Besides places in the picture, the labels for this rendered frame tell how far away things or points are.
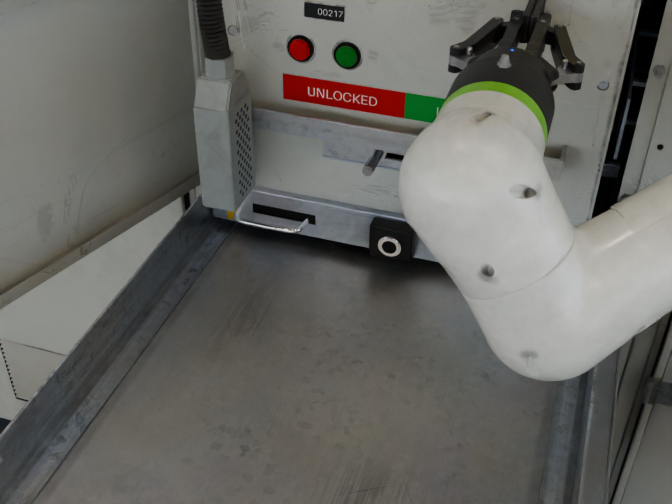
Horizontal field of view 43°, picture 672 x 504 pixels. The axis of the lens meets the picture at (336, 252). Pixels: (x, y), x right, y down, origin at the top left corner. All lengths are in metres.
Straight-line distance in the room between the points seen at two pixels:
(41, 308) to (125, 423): 0.83
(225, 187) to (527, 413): 0.45
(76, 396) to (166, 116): 0.48
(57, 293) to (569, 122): 1.07
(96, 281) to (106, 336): 0.62
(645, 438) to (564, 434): 0.54
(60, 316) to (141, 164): 0.56
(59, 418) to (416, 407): 0.40
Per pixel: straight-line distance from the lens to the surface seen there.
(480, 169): 0.60
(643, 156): 1.23
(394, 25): 1.04
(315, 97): 1.11
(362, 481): 0.93
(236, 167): 1.08
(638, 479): 1.60
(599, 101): 1.04
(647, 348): 1.42
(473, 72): 0.74
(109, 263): 1.62
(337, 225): 1.19
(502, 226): 0.62
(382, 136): 1.06
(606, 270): 0.67
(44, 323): 1.84
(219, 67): 1.04
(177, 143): 1.36
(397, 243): 1.14
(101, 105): 1.23
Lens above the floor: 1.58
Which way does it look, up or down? 37 degrees down
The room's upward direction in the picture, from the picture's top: 1 degrees clockwise
